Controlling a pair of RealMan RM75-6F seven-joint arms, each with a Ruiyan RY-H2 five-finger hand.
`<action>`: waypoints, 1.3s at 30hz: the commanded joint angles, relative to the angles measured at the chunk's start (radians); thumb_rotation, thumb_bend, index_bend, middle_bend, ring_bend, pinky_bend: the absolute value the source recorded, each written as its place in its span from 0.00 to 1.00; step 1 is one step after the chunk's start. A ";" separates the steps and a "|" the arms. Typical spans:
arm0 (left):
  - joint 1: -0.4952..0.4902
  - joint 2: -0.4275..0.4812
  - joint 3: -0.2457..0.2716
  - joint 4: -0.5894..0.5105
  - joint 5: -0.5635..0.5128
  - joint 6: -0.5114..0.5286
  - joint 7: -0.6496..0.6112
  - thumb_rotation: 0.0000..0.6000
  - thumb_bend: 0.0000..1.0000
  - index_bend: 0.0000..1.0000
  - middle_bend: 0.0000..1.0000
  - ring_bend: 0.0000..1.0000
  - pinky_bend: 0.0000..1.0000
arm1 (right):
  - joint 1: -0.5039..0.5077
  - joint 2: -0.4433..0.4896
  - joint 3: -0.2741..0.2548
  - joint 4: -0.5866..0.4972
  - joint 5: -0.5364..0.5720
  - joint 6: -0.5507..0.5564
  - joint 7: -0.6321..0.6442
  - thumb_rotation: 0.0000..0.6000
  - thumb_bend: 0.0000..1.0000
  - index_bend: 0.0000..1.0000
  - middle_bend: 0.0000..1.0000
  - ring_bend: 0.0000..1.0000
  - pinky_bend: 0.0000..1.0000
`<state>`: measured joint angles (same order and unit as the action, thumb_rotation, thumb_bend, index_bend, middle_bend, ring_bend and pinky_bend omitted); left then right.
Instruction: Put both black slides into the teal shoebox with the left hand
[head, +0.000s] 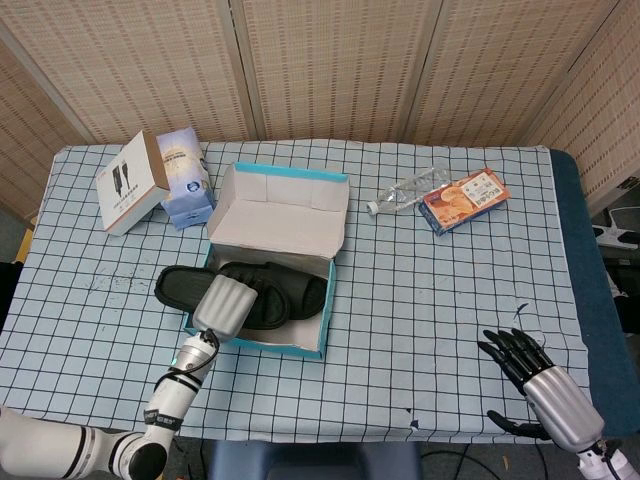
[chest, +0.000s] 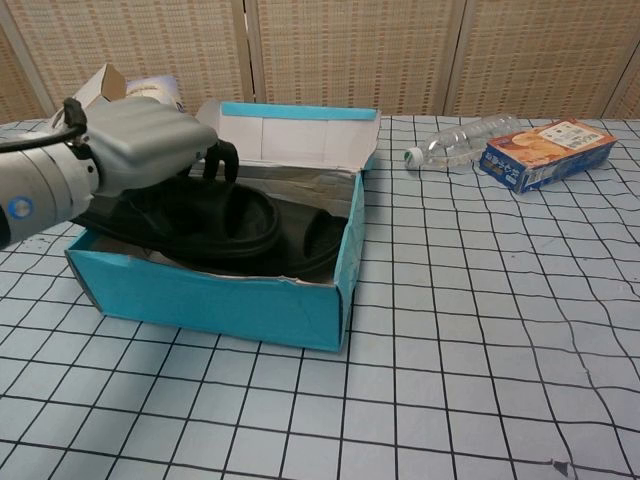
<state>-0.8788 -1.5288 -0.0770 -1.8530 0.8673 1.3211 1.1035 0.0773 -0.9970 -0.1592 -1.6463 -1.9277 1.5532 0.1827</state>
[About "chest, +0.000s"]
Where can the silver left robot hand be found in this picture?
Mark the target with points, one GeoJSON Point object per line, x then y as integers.
{"type": "Point", "coordinates": [145, 142]}

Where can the black rubber slipper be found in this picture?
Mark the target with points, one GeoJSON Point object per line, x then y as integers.
{"type": "Point", "coordinates": [320, 240]}
{"type": "Point", "coordinates": [210, 225]}

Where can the teal cardboard shoe box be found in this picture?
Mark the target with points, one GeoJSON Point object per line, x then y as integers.
{"type": "Point", "coordinates": [225, 305]}

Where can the lavender tissue pack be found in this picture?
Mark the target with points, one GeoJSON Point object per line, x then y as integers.
{"type": "Point", "coordinates": [155, 87]}

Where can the white cardboard carton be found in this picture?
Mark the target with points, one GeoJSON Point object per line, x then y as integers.
{"type": "Point", "coordinates": [100, 85]}

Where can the woven folding screen panel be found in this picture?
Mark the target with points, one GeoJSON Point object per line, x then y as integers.
{"type": "Point", "coordinates": [550, 50]}
{"type": "Point", "coordinates": [12, 85]}
{"type": "Point", "coordinates": [140, 40]}
{"type": "Point", "coordinates": [360, 50]}

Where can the clear plastic bottle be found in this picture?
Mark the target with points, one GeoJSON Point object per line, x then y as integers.
{"type": "Point", "coordinates": [450, 145]}

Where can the light blue checkered tablecloth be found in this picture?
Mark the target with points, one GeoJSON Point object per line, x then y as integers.
{"type": "Point", "coordinates": [450, 325]}

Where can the orange and blue snack box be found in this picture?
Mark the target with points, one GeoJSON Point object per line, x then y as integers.
{"type": "Point", "coordinates": [545, 150]}

